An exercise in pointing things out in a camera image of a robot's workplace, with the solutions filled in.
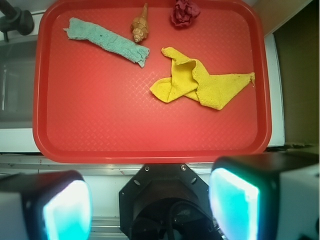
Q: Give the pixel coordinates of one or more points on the dark red crumpled cloth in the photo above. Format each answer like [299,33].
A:
[184,12]

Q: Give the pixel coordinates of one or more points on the red plastic tray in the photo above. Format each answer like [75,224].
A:
[92,106]

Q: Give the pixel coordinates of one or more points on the yellow crumpled cloth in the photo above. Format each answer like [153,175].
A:
[189,78]

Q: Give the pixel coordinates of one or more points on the teal rolled cloth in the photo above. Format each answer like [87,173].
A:
[109,41]

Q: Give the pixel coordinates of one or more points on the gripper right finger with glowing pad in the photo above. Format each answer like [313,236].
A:
[267,196]

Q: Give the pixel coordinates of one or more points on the aluminium rail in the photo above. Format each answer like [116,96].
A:
[32,164]

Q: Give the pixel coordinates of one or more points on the black clamp knob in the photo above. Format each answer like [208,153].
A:
[15,19]

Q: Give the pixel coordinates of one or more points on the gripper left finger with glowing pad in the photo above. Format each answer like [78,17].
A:
[45,206]

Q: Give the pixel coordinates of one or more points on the tan spiral seashell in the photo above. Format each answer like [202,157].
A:
[140,26]

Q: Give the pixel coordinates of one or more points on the black octagonal mount plate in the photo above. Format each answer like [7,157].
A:
[166,202]

